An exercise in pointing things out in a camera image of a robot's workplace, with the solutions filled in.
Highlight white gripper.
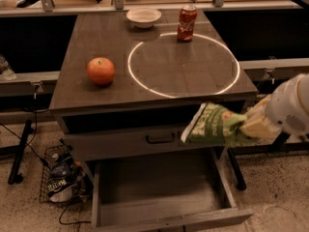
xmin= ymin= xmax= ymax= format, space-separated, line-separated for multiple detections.
xmin=239 ymin=73 xmax=309 ymax=139

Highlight green jalapeno chip bag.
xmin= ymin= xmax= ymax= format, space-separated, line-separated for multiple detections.
xmin=181 ymin=102 xmax=257 ymax=147

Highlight open grey lower drawer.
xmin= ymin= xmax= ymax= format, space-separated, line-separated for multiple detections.
xmin=92 ymin=149 xmax=252 ymax=232

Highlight grey drawer cabinet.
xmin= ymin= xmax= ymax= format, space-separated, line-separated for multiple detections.
xmin=48 ymin=9 xmax=259 ymax=191

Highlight grey upper drawer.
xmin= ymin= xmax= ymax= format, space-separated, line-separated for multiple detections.
xmin=64 ymin=124 xmax=215 ymax=161

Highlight red coca-cola can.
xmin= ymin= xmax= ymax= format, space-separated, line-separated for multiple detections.
xmin=178 ymin=5 xmax=197 ymax=42

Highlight white ceramic bowl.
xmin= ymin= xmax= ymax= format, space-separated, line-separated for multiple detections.
xmin=126 ymin=8 xmax=161 ymax=29

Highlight orange apple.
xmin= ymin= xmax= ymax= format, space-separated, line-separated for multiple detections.
xmin=87 ymin=57 xmax=115 ymax=85

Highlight snack bags in basket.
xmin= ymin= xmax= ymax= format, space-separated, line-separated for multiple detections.
xmin=46 ymin=153 xmax=84 ymax=203

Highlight black table leg left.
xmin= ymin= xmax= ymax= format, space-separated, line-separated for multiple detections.
xmin=8 ymin=120 xmax=33 ymax=185

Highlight black table frame right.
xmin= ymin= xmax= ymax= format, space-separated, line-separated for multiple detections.
xmin=227 ymin=131 xmax=309 ymax=191

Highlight black drawer handle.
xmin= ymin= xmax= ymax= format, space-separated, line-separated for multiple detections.
xmin=145 ymin=132 xmax=176 ymax=145

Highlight black wire basket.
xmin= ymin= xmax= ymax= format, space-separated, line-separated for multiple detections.
xmin=40 ymin=145 xmax=88 ymax=204

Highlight black floor cable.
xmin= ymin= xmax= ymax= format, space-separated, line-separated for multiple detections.
xmin=0 ymin=84 xmax=92 ymax=226

